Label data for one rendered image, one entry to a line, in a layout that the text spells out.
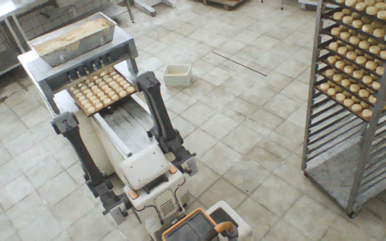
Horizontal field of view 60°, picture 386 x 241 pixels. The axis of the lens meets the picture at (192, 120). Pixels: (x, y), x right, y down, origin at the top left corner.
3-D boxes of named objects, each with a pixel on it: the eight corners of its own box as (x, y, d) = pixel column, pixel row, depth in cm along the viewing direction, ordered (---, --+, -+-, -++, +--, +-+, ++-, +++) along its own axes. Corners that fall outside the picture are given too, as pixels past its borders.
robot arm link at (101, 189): (101, 199, 161) (111, 193, 163) (90, 182, 162) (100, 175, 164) (101, 201, 169) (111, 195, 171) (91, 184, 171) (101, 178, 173)
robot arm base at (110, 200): (103, 215, 157) (126, 200, 162) (94, 200, 158) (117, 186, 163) (103, 215, 165) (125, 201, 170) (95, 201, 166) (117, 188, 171)
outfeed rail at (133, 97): (64, 36, 342) (62, 30, 338) (67, 35, 343) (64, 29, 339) (170, 137, 210) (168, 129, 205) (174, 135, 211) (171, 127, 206)
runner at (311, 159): (307, 164, 254) (307, 162, 252) (304, 162, 256) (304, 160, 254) (369, 129, 270) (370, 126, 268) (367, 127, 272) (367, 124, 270)
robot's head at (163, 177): (173, 190, 166) (168, 175, 160) (152, 204, 161) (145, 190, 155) (166, 182, 171) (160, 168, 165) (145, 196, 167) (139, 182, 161)
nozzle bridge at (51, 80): (45, 99, 262) (24, 63, 240) (126, 60, 288) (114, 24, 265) (59, 120, 240) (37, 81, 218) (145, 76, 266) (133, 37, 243)
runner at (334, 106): (312, 121, 224) (312, 118, 222) (309, 119, 226) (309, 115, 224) (382, 84, 241) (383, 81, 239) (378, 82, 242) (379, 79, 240)
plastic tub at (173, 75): (164, 86, 397) (161, 75, 386) (170, 75, 412) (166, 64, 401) (189, 87, 389) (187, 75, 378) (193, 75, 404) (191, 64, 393)
